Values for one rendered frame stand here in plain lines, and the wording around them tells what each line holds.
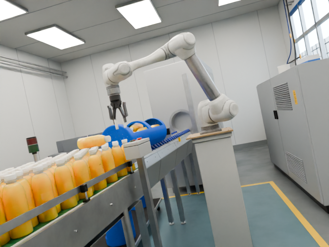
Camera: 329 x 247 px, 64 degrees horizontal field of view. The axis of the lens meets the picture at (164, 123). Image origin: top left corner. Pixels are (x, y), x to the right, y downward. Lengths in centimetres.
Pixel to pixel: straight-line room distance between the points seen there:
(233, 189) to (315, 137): 102
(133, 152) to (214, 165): 81
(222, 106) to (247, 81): 515
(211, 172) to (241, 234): 55
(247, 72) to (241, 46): 67
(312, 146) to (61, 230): 234
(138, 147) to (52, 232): 70
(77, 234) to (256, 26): 681
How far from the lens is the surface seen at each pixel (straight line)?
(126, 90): 744
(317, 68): 287
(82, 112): 793
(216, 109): 205
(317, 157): 289
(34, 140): 189
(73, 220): 123
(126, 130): 200
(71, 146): 581
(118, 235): 262
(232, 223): 233
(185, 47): 193
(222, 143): 215
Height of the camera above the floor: 120
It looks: 1 degrees down
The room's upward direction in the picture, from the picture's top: 12 degrees counter-clockwise
